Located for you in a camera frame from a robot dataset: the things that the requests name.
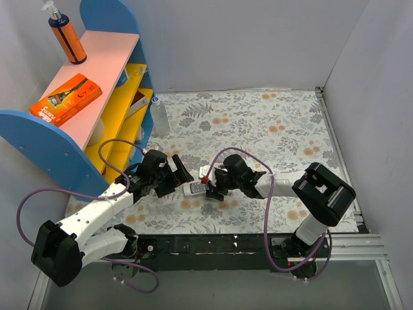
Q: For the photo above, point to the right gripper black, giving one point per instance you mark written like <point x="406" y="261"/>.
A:
<point x="218" y="182"/>

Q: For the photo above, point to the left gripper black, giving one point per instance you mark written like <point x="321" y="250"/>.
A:
<point x="170" y="181"/>

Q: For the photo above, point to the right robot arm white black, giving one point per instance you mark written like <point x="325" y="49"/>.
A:
<point x="326" y="196"/>

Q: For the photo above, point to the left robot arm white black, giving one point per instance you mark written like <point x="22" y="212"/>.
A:
<point x="62" y="249"/>

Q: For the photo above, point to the clear plastic bottle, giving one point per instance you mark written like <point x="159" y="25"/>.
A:
<point x="159" y="117"/>

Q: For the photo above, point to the white box on shelf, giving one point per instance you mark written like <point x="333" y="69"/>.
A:
<point x="137" y="103"/>

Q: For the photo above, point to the white jar under shelf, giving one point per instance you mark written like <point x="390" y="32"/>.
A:
<point x="97" y="134"/>

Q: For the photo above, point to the floral table mat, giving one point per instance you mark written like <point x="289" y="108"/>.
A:
<point x="284" y="131"/>

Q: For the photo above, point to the blue pink yellow shelf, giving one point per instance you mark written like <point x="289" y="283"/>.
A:
<point x="73" y="132"/>

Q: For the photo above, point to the orange razor box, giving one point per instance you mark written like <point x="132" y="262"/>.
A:
<point x="66" y="101"/>

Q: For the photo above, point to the orange pump bottle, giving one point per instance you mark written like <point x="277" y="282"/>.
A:
<point x="65" y="33"/>

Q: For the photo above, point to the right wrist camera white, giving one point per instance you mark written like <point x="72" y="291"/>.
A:
<point x="205" y="171"/>

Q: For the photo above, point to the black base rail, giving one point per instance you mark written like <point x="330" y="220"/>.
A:
<point x="209" y="252"/>

